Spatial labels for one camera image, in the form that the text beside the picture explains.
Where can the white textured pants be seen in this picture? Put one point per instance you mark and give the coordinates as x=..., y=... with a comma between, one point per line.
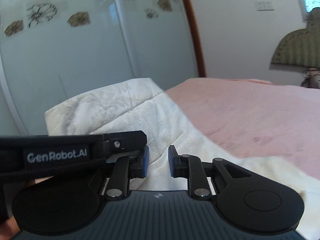
x=139, y=104

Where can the brown wooden door frame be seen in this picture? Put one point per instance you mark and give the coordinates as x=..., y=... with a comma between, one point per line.
x=195, y=38

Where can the white wall socket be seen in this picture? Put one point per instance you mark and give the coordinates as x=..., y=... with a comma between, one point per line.
x=264, y=6

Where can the olive tufted headboard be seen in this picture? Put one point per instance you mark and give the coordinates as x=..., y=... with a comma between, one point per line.
x=300, y=47

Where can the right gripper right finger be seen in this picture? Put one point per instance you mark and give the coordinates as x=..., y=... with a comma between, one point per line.
x=203, y=177

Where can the pink bed blanket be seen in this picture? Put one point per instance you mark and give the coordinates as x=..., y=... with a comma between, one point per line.
x=255, y=118

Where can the grey striped pillow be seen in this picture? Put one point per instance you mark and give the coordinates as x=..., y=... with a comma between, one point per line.
x=311, y=78

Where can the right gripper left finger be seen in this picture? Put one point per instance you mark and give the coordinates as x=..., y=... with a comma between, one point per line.
x=127, y=167

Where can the person's left hand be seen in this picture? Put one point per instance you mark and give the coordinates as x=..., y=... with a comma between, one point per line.
x=9, y=228

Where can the glass wardrobe sliding door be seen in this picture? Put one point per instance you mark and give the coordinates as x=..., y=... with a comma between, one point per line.
x=53, y=50

